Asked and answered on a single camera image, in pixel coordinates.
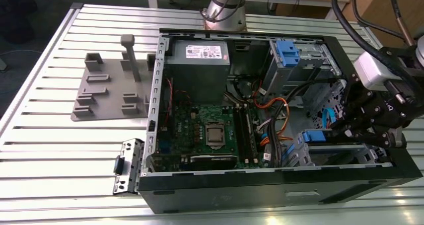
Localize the black graphics card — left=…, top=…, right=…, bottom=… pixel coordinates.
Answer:
left=148, top=153, right=239, bottom=172

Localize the grey power supply unit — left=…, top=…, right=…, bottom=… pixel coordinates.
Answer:
left=164, top=40, right=231, bottom=105

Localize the thick black gripper cable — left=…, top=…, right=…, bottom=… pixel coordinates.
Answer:
left=331, top=0, right=422, bottom=89

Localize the metal hinged case bracket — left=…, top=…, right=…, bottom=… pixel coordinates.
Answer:
left=112, top=138, right=146, bottom=195

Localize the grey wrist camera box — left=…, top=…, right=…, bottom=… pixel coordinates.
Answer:
left=352, top=52, right=400, bottom=91

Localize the black RAM slot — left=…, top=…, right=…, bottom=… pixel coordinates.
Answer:
left=234, top=103, right=250, bottom=163
left=243, top=102, right=260, bottom=162

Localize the orange power wire bundle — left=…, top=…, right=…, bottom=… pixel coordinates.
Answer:
left=255, top=97, right=295, bottom=146

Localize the metal optical drive cage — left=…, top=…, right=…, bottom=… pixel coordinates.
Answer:
left=264, top=40, right=342, bottom=96

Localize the blue data wire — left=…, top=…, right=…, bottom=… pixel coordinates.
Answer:
left=323, top=108, right=342, bottom=130

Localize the wooden cabinet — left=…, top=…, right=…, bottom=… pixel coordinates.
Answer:
left=340, top=0, right=424, bottom=53

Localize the black office chair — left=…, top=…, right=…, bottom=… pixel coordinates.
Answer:
left=0, top=0, right=38, bottom=44

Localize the green motherboard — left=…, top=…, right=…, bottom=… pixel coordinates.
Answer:
left=156, top=103, right=266, bottom=171

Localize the grey parts rack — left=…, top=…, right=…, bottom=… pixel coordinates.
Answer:
left=71, top=34, right=156, bottom=123

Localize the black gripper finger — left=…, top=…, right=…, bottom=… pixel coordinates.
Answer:
left=332, top=125, right=408, bottom=150
left=331, top=74, right=378, bottom=133

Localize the blue drive cage latch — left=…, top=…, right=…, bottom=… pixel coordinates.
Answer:
left=275, top=40, right=302, bottom=68

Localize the silver CPU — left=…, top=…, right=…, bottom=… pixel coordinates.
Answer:
left=207, top=127, right=226, bottom=146

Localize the thick black internal cable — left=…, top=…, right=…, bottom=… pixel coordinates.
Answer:
left=268, top=77, right=342, bottom=167

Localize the black PC case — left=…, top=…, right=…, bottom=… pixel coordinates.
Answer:
left=138, top=28, right=424, bottom=214

